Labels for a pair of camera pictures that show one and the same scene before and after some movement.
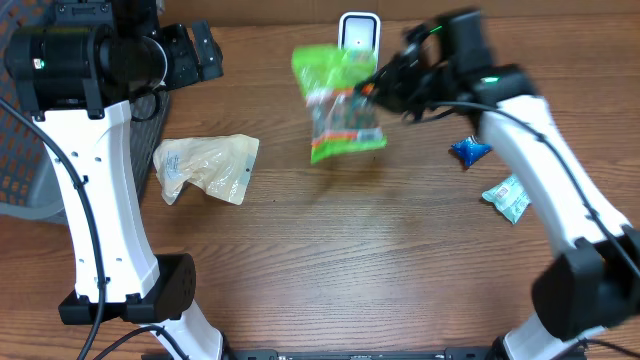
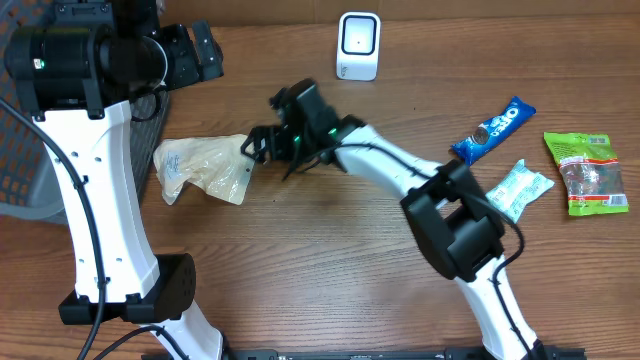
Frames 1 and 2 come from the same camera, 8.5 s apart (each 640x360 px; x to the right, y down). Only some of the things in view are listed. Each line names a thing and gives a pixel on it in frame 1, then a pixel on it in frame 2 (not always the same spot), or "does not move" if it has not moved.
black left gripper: [191, 70] does not move
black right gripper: [385, 88] -> [267, 132]
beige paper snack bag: [220, 166] does not move
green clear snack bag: [340, 120] -> [591, 171]
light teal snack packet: [510, 198] does not move
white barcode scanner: [359, 38] does not move
